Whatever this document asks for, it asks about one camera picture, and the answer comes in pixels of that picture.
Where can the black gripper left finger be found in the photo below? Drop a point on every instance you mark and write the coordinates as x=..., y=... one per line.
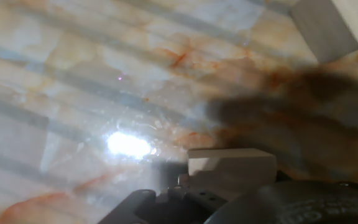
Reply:
x=166, y=207

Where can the wooden cube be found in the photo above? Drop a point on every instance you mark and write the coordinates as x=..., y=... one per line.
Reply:
x=331, y=28
x=232, y=169

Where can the orange marble pattern mat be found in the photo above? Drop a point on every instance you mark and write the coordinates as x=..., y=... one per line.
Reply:
x=135, y=77

